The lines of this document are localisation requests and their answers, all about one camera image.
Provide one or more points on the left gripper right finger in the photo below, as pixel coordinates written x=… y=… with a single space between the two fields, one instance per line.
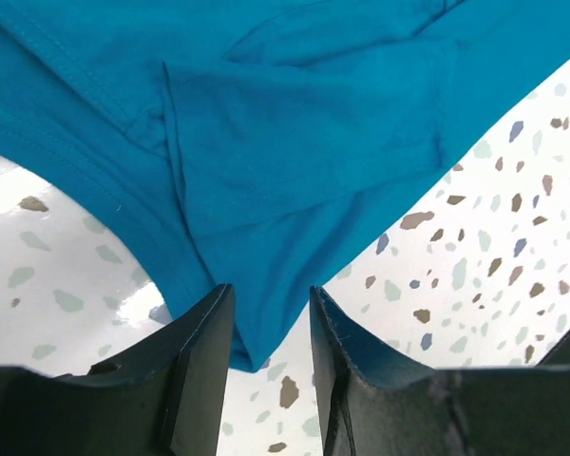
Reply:
x=374 y=400

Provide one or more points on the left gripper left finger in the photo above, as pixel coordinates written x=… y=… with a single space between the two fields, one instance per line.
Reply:
x=161 y=396

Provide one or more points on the blue t shirt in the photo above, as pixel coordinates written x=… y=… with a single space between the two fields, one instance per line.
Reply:
x=262 y=144

